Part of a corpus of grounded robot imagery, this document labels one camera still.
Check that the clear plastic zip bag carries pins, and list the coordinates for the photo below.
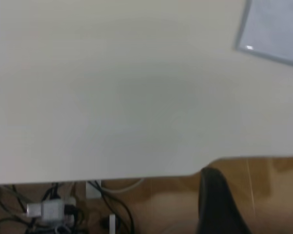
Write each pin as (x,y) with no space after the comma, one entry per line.
(271,29)

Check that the white upright post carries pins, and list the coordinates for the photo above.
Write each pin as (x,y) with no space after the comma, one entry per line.
(112,224)

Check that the white table leg bracket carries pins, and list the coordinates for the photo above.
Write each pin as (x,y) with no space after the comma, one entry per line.
(92,192)

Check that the black chair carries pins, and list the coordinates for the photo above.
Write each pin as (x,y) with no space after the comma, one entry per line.
(217,207)

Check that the white power strip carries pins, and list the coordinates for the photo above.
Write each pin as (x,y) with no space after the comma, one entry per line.
(69,203)

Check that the grey power adapter box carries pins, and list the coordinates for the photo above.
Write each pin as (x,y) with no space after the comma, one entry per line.
(51,210)

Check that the white paper sheet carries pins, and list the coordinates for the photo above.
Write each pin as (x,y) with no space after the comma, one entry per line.
(278,24)

